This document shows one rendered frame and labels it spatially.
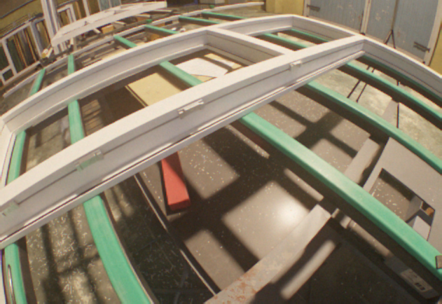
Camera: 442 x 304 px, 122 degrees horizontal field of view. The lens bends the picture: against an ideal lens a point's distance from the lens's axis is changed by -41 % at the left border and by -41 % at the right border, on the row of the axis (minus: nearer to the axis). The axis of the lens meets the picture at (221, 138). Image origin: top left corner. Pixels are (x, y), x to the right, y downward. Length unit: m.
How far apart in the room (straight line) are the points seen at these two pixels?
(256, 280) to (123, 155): 0.28
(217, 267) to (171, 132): 0.35
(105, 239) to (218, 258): 0.32
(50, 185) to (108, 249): 0.14
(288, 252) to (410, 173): 0.30
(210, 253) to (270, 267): 0.27
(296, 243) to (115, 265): 0.25
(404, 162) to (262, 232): 0.39
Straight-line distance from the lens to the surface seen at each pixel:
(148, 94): 1.04
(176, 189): 0.61
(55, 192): 0.38
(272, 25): 1.09
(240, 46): 0.69
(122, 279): 0.29
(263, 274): 0.30
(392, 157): 0.48
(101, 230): 0.33
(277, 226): 0.59
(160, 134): 0.35
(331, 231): 0.66
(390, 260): 0.66
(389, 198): 0.79
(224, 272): 0.54
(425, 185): 0.49
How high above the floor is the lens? 1.12
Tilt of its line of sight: 43 degrees down
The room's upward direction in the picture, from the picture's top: 4 degrees counter-clockwise
